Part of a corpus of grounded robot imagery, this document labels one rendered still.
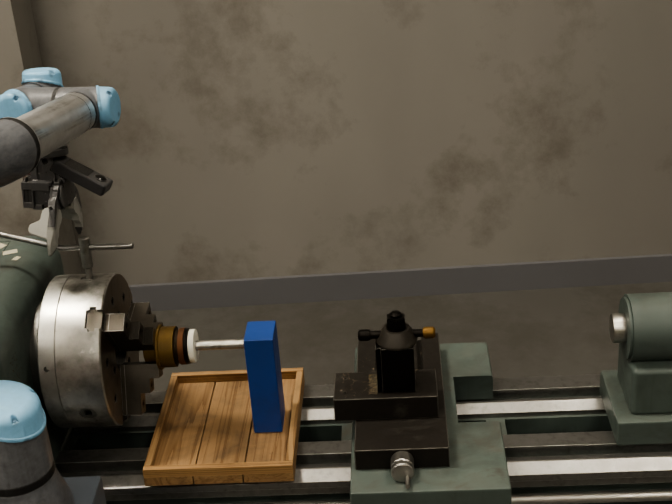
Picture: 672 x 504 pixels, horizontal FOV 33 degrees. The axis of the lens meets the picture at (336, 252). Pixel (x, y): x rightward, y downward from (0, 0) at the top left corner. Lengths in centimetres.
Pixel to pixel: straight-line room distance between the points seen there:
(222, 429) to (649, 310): 91
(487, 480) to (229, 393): 66
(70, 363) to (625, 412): 111
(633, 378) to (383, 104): 230
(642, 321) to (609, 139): 233
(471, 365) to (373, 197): 211
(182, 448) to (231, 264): 235
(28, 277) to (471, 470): 97
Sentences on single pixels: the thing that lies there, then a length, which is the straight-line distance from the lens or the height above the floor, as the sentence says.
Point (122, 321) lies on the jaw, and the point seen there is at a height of 119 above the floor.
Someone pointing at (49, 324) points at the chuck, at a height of 120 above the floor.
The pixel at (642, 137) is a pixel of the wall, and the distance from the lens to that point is 457.
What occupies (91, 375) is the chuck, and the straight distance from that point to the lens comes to 223.
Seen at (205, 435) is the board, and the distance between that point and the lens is 240.
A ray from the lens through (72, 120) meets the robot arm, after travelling 196.
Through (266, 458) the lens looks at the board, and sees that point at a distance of 231.
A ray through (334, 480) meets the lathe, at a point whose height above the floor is 85.
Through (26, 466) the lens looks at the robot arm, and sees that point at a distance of 181.
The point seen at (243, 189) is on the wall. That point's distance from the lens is 452.
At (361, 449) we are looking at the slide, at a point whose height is 97.
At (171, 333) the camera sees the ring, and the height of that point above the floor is 112.
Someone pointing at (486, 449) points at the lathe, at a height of 93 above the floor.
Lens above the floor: 225
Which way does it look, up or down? 26 degrees down
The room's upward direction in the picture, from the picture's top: 4 degrees counter-clockwise
